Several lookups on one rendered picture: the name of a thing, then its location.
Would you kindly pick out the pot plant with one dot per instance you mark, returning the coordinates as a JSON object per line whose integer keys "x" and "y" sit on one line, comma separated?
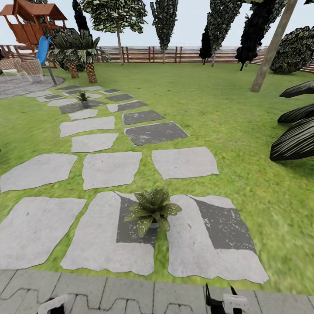
{"x": 83, "y": 98}
{"x": 152, "y": 209}

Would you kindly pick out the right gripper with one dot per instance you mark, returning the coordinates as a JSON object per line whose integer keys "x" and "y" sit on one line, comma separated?
{"x": 216, "y": 305}

